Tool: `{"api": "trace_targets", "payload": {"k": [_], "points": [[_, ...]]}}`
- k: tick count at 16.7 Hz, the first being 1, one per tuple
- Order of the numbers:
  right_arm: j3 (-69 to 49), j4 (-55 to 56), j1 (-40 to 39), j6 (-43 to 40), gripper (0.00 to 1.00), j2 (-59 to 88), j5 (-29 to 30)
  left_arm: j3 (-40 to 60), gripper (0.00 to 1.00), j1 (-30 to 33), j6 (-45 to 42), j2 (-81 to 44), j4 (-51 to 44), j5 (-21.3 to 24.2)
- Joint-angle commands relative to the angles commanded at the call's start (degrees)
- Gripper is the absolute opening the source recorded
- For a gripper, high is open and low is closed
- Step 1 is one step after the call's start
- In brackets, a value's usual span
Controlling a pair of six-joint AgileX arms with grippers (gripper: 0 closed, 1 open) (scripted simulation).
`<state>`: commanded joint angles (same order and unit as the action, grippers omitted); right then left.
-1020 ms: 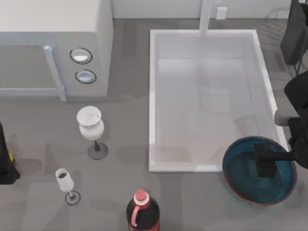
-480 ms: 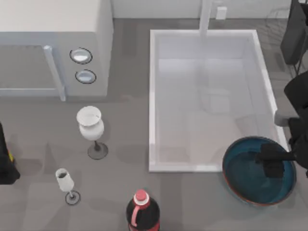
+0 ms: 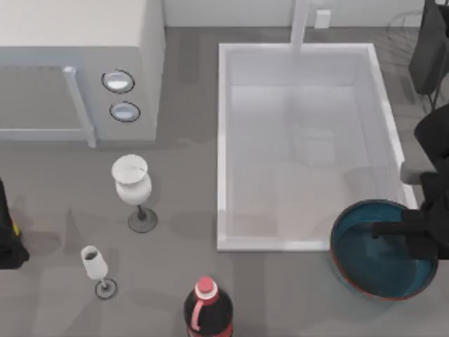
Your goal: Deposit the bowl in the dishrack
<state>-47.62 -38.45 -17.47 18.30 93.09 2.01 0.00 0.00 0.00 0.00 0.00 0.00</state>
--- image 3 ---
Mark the microwave oven door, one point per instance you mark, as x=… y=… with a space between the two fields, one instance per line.
x=35 y=98

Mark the white wall socket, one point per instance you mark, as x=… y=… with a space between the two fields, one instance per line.
x=322 y=19

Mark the black chair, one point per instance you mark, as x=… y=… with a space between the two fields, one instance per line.
x=428 y=52

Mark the pale microwave oven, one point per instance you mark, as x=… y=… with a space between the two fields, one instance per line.
x=115 y=31

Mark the wide white goblet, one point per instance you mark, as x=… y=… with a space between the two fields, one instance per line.
x=132 y=186

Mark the blue bowl with red rim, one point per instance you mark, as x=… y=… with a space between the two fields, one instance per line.
x=365 y=259

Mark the white sink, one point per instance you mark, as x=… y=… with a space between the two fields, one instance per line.
x=315 y=158

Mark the dark bottle with red cap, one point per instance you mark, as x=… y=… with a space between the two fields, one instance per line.
x=208 y=309

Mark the tall white tap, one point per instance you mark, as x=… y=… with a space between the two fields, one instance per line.
x=299 y=24

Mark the round microwave knob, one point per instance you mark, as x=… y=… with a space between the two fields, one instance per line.
x=124 y=111
x=118 y=81

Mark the small white wine glass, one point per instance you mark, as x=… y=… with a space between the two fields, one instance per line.
x=94 y=263

